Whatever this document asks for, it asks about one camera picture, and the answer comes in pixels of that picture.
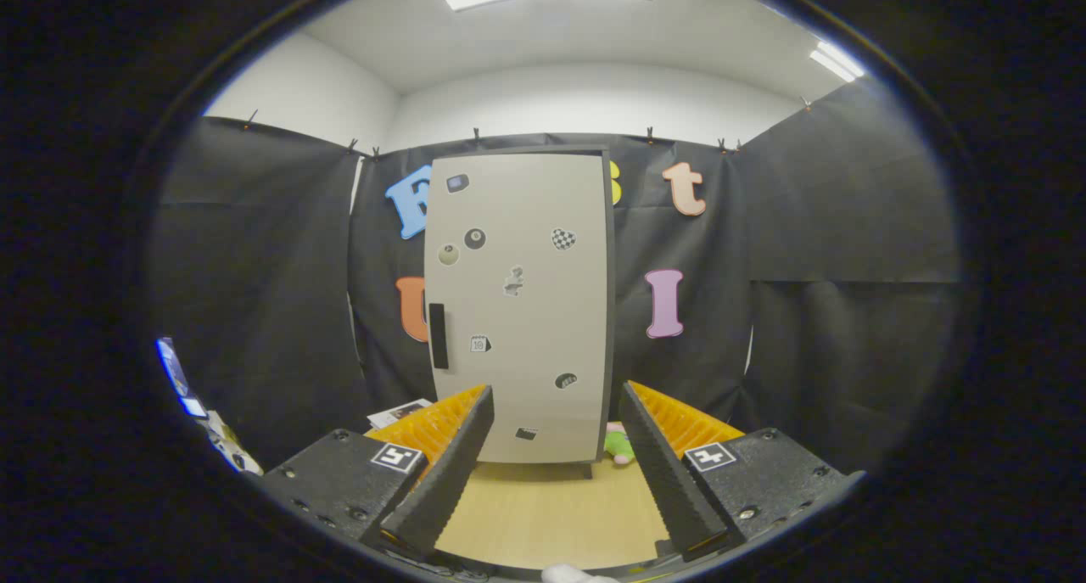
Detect pink plush toy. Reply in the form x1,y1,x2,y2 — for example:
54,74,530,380
604,422,635,467

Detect black backdrop cloth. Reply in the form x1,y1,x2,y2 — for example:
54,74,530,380
148,74,960,474

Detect white book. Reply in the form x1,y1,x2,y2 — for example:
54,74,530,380
367,399,434,429

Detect dark grey shoe cabinet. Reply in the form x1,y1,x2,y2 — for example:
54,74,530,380
422,146,618,479

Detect black door handle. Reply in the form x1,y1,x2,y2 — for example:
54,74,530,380
428,303,449,370

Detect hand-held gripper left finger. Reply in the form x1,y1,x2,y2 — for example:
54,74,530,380
259,385,495,563

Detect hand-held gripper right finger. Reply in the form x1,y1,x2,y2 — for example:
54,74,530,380
618,380,858,561

